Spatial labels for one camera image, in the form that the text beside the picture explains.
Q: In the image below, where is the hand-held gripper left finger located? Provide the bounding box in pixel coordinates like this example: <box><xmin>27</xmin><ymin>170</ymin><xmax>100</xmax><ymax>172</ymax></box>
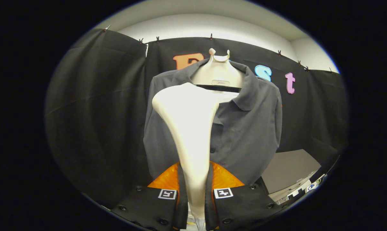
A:
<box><xmin>111</xmin><ymin>161</ymin><xmax>189</xmax><ymax>231</ymax></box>

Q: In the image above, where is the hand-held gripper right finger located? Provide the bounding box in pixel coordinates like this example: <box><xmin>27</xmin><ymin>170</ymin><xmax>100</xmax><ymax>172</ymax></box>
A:
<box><xmin>205</xmin><ymin>161</ymin><xmax>282</xmax><ymax>231</ymax></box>

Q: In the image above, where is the grey button shirt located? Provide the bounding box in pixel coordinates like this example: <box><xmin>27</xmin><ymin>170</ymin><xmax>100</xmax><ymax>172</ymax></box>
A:
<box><xmin>144</xmin><ymin>59</ymin><xmax>283</xmax><ymax>185</ymax></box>

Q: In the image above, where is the cream garment hanger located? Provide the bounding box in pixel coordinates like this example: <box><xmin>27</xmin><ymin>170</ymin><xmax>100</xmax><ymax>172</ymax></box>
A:
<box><xmin>191</xmin><ymin>48</ymin><xmax>245</xmax><ymax>89</ymax></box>

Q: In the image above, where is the white side table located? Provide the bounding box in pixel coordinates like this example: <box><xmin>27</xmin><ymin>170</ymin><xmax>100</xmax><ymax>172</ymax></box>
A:
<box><xmin>270</xmin><ymin>179</ymin><xmax>313</xmax><ymax>204</ymax></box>

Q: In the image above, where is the grey cabinet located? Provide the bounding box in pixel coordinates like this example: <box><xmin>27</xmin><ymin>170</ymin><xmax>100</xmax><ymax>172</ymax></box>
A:
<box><xmin>261</xmin><ymin>149</ymin><xmax>322</xmax><ymax>202</ymax></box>

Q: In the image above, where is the small blue labelled item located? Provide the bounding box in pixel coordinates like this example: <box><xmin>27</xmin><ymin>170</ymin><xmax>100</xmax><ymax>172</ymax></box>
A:
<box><xmin>307</xmin><ymin>175</ymin><xmax>326</xmax><ymax>192</ymax></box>

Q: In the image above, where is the black backdrop cloth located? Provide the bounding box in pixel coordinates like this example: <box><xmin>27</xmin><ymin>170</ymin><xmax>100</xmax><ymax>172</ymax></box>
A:
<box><xmin>45</xmin><ymin>28</ymin><xmax>348</xmax><ymax>209</ymax></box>

